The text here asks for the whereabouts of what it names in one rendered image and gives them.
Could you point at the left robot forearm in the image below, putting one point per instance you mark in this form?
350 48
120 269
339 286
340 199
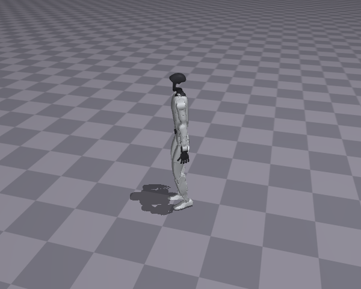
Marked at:
183 137

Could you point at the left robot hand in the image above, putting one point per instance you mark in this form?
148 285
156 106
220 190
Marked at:
184 156

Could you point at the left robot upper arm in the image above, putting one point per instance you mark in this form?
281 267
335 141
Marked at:
181 110

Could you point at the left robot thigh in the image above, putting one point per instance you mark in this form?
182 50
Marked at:
176 165

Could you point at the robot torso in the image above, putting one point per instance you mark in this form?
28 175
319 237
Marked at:
175 114

